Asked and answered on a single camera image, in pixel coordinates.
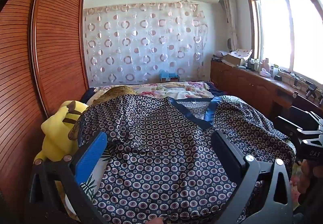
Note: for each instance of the navy patterned silky garment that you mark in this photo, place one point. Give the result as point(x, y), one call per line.
point(164, 163)

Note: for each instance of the cardboard box with patterned paper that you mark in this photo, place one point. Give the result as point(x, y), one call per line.
point(238, 56)

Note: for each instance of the white bundled curtain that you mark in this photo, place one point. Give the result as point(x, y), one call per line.
point(230, 12)

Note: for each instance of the dark chair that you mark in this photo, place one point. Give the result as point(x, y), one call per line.
point(302, 105)

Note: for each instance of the wooden framed window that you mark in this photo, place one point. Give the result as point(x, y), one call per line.
point(285, 30)

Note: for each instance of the blue plastic toy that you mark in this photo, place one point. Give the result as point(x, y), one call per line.
point(168, 75)

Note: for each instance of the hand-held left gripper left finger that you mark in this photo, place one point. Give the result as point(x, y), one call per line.
point(92, 156)

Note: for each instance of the yellow plush toy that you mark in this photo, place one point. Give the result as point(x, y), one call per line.
point(54, 133)

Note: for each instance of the leaf print bed sheet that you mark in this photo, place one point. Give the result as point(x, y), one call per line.
point(88, 188)

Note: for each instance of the floral plush blanket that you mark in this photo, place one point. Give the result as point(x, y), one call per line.
point(176, 89)

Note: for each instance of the sheer circle print curtain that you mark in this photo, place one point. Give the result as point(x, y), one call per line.
point(143, 42)

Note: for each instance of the small black box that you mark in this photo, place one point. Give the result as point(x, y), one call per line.
point(278, 78)

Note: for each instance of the wooden slatted wardrobe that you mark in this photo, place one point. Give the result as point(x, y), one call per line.
point(50, 50)

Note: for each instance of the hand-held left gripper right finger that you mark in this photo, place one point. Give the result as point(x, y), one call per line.
point(227, 153)

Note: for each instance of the person's right hand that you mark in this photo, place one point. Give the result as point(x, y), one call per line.
point(309, 176)

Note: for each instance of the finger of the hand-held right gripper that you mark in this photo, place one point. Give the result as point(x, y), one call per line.
point(286, 125)

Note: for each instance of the tan textured cushion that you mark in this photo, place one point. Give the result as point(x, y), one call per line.
point(116, 93)

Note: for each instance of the white jar green lid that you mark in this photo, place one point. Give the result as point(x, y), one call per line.
point(274, 71)

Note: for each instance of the pink tissue box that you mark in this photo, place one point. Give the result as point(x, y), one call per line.
point(265, 69)

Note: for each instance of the long wooden cabinet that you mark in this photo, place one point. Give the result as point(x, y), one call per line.
point(247, 85)

